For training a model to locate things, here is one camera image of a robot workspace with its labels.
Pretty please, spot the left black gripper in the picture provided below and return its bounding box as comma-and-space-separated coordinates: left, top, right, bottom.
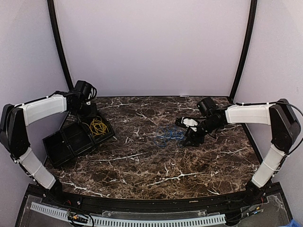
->
73, 101, 97, 119

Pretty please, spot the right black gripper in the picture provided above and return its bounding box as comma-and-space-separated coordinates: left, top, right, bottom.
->
183, 117, 220, 147

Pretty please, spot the yellow cable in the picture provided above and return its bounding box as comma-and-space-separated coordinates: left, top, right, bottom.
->
89, 118, 110, 137

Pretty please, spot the blue cable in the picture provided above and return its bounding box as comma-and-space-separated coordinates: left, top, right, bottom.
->
152, 124, 186, 148

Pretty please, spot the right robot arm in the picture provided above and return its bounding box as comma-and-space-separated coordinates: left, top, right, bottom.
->
175, 97, 301, 205

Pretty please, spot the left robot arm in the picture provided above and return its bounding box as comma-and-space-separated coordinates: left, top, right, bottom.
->
0, 80, 97, 206

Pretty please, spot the black compartment tray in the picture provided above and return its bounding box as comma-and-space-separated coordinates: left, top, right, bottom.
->
43, 113, 115, 168

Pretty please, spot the blue object at corner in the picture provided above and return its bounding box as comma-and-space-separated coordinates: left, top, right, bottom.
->
286, 219, 303, 227

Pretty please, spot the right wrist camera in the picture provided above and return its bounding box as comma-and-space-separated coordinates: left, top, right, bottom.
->
175, 117, 201, 132

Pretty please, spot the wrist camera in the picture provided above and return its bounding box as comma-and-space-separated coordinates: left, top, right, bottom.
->
86, 86, 98, 105
175, 117, 201, 132

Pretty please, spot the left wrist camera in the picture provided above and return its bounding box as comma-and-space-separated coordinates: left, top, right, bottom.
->
86, 86, 98, 105

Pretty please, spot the white slotted cable duct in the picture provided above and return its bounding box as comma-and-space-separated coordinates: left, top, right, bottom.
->
30, 202, 226, 227

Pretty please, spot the black front rail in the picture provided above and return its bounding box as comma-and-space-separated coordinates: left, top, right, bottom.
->
26, 184, 285, 217

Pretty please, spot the left black frame post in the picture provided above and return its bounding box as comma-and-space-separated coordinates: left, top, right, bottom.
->
47, 0, 74, 90

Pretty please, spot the black frame post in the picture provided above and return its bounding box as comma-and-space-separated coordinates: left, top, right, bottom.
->
47, 0, 74, 90
228, 0, 258, 103

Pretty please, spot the right black frame post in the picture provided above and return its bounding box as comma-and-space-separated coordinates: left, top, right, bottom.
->
228, 0, 258, 103

